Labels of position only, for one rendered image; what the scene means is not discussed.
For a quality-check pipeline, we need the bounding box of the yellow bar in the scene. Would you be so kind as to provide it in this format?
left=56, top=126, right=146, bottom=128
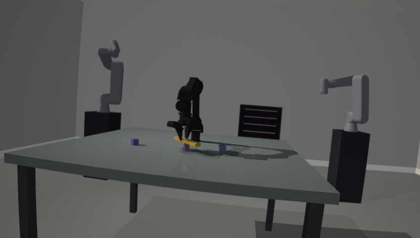
left=174, top=136, right=201, bottom=147

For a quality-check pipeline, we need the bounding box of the small purple cube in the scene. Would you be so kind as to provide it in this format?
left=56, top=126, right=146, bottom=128
left=131, top=138, right=139, bottom=145

